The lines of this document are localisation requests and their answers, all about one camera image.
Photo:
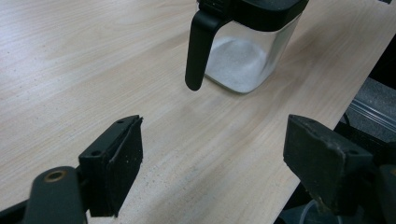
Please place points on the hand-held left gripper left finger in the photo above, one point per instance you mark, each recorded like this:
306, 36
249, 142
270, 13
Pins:
115, 168

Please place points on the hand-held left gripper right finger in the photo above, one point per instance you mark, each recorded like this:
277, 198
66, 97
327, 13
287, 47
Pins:
327, 168

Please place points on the glass jar with black lid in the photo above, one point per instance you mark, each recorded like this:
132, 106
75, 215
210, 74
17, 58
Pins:
199, 46

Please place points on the white granules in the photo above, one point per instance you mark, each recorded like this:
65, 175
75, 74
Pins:
236, 62

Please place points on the aluminium floor rail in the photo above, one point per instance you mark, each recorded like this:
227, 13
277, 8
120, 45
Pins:
373, 113

